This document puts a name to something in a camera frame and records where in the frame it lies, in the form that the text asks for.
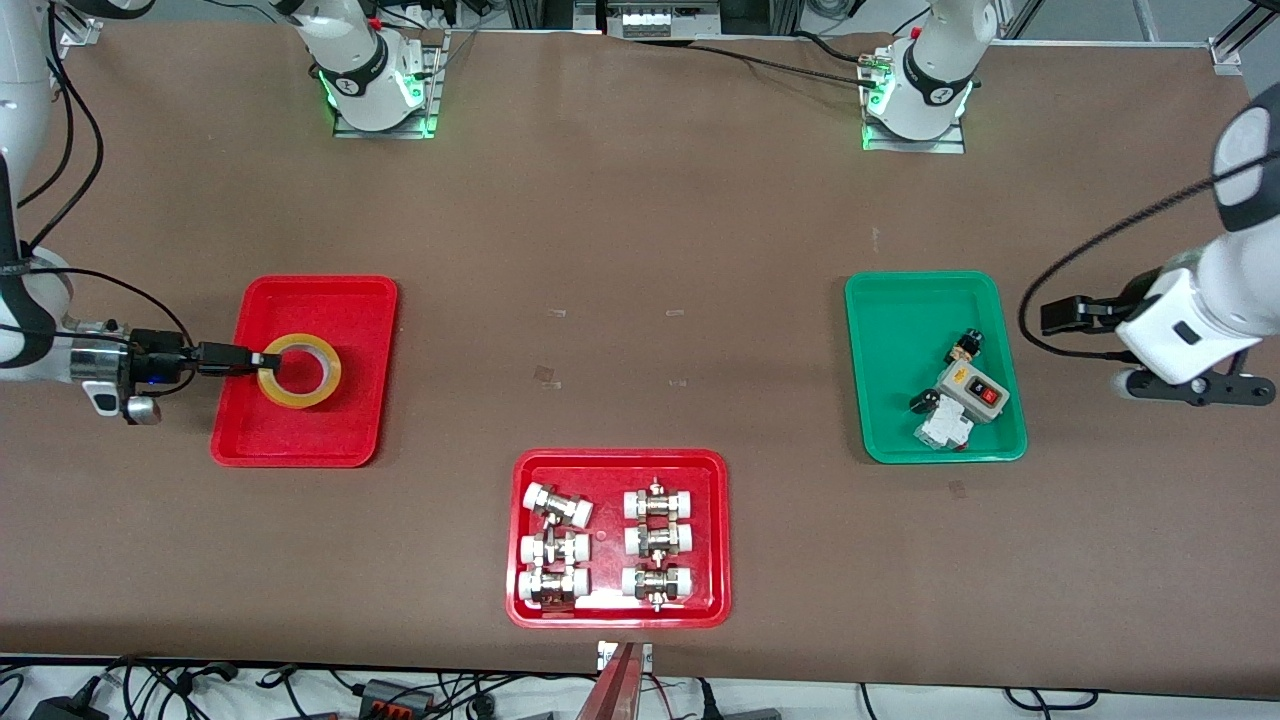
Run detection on grey power strip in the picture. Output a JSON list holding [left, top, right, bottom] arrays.
[[605, 0, 721, 39]]

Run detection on white circuit breaker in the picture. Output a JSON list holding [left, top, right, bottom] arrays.
[[917, 393, 976, 453]]

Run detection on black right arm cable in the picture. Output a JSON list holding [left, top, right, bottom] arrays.
[[0, 40, 196, 361]]

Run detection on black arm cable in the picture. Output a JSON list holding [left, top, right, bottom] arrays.
[[0, 40, 196, 361], [1018, 150, 1280, 361]]

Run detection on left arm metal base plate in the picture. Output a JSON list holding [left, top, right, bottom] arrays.
[[862, 50, 967, 154]]

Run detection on red plastic tray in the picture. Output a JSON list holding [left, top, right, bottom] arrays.
[[505, 448, 733, 630], [210, 275, 399, 469]]

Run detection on grey switch box red button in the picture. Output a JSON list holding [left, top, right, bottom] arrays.
[[935, 358, 1011, 425]]

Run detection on thin black table cable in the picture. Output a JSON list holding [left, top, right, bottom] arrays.
[[635, 38, 881, 89]]

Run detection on green plastic tray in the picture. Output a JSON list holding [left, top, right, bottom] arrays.
[[845, 270, 1029, 465]]

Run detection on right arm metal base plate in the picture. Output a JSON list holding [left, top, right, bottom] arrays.
[[333, 30, 443, 139]]

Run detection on black power adapter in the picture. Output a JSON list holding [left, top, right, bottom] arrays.
[[28, 695, 109, 720]]

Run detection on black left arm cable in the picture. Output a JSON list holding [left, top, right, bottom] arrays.
[[1018, 150, 1280, 361]]

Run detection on yellow tape roll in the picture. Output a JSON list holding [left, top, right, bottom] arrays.
[[257, 333, 343, 410]]

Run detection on red metal bar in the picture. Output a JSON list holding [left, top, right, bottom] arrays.
[[575, 642, 641, 720]]

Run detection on black box orange connectors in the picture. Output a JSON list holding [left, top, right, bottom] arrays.
[[358, 678, 438, 720]]

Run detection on white-capped metal pipe fitting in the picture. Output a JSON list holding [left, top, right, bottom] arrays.
[[517, 566, 591, 609], [621, 562, 695, 611], [623, 478, 696, 521], [624, 520, 695, 558], [518, 530, 591, 567], [522, 482, 595, 529]]

